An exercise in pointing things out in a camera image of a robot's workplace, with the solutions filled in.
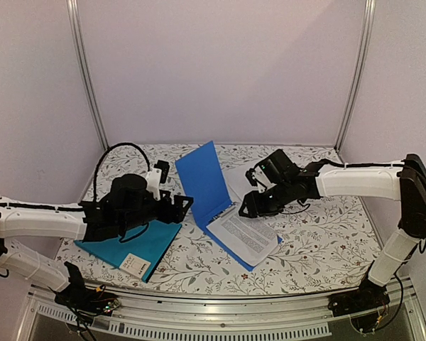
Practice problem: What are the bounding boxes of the right aluminium frame post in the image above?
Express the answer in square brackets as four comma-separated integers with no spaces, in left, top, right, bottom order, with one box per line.
[334,0,376,154]

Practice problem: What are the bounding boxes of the blue ring binder folder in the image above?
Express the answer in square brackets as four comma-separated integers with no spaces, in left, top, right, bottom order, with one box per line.
[174,140,284,273]

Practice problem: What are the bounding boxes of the aluminium frame post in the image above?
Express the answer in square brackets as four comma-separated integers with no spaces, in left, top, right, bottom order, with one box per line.
[334,0,376,154]
[66,0,109,151]

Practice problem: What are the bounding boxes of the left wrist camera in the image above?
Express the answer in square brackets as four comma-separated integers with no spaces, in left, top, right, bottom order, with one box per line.
[145,160,170,201]

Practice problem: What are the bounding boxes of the left aluminium frame post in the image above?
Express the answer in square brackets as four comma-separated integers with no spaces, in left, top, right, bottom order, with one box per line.
[66,0,109,151]

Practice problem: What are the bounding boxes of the right arm base board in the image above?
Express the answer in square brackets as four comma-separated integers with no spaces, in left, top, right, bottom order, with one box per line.
[327,281,390,317]

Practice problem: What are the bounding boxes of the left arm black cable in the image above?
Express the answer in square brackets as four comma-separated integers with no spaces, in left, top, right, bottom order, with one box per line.
[93,142,153,205]

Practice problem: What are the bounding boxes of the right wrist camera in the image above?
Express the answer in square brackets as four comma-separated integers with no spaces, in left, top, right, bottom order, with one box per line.
[245,168,266,188]

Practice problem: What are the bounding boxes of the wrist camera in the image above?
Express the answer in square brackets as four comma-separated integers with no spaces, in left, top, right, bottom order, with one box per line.
[245,168,266,188]
[145,160,170,201]

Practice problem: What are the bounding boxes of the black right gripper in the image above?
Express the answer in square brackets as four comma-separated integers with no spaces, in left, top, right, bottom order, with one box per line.
[239,179,294,218]

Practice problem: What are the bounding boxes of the teal box with label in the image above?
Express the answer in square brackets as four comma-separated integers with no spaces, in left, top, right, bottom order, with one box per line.
[75,220,182,283]

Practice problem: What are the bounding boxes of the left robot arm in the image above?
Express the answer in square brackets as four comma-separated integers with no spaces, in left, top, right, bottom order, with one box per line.
[0,169,194,308]

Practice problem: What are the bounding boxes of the printed paper sheet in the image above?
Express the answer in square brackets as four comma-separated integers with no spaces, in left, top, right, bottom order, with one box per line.
[207,210,280,271]
[224,164,258,202]

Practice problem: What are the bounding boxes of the floral table cloth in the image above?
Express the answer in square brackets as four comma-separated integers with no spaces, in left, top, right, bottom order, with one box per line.
[55,144,381,296]

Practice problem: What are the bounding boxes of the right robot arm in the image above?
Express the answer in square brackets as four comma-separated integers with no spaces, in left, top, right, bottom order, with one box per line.
[239,149,426,310]

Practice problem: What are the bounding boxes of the aluminium front rail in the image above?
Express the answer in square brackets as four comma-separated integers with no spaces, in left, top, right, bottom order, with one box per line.
[15,276,426,340]

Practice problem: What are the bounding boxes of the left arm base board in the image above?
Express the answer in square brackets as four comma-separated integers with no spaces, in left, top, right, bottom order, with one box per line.
[55,284,121,315]

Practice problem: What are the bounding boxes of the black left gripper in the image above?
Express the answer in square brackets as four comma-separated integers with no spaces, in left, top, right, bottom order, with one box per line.
[119,190,193,233]

